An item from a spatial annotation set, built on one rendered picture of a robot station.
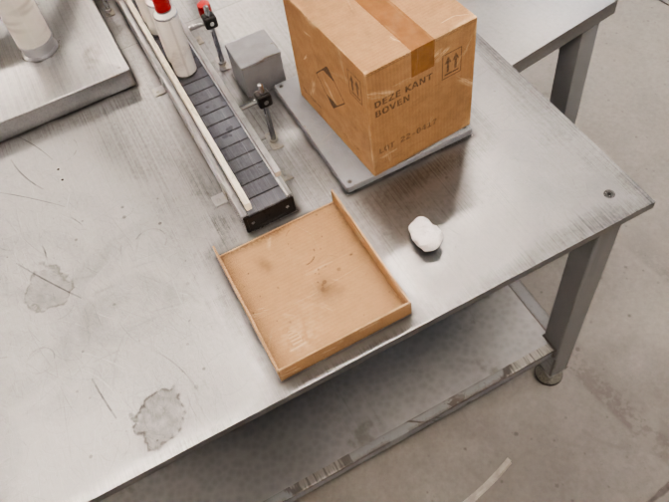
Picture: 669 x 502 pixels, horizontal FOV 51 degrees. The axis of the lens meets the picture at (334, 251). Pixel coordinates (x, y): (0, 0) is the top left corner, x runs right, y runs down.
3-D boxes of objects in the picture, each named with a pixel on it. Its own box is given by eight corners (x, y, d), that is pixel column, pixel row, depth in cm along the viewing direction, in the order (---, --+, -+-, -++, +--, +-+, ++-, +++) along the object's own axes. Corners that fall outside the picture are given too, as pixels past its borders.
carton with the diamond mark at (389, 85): (301, 95, 157) (280, -10, 135) (389, 49, 163) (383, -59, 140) (374, 177, 141) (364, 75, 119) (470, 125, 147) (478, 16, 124)
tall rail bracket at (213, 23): (198, 69, 169) (178, 12, 155) (226, 58, 170) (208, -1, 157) (203, 77, 167) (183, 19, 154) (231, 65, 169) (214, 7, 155)
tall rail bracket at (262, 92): (247, 147, 153) (230, 91, 139) (277, 133, 154) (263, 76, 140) (253, 156, 151) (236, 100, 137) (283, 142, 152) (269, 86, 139)
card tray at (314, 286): (217, 257, 137) (211, 246, 134) (334, 201, 142) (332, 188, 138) (281, 381, 121) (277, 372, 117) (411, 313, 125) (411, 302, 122)
